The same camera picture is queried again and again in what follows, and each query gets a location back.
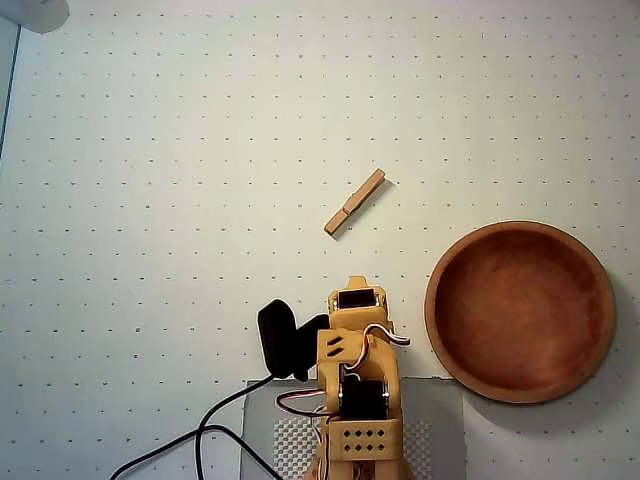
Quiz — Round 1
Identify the black cable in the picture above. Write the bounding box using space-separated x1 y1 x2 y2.
108 374 279 480

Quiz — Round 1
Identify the brown wooden bowl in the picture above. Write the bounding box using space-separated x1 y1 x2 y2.
423 219 617 405

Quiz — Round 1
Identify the grey base plate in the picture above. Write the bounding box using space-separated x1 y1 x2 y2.
241 376 467 480

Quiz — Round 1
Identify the red and white servo wire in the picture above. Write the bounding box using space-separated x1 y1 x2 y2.
363 323 412 352
276 388 332 417

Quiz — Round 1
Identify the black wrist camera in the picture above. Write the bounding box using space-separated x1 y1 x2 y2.
256 298 331 383

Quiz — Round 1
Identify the orange robot base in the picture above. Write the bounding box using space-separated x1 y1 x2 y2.
308 447 419 480

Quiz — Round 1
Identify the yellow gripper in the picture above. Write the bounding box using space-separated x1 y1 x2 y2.
326 274 395 330

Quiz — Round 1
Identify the white mesh mat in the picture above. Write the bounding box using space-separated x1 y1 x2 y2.
273 418 433 480

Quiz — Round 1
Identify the white cylindrical object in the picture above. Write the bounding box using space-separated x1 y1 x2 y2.
0 0 71 35

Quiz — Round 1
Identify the wooden clothespin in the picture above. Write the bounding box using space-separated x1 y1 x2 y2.
323 168 387 240

